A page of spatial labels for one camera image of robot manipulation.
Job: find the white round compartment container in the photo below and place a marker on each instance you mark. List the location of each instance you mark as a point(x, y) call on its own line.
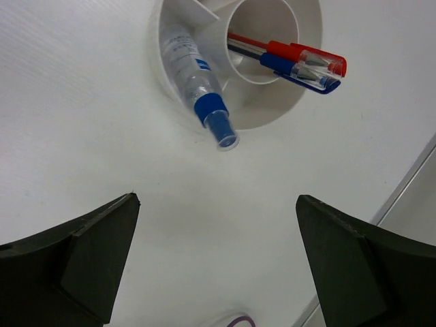
point(254, 96)

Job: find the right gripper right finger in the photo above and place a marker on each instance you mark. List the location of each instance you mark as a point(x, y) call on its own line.
point(365, 275)

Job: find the red ballpoint pen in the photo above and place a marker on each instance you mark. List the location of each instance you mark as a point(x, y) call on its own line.
point(317, 59)

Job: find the clear blue-capped glue bottle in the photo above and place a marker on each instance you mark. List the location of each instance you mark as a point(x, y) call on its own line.
point(196, 84)

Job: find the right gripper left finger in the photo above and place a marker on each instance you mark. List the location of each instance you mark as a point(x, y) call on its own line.
point(69, 275)

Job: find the blue ballpoint pen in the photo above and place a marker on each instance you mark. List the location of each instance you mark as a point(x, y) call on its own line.
point(306, 77)

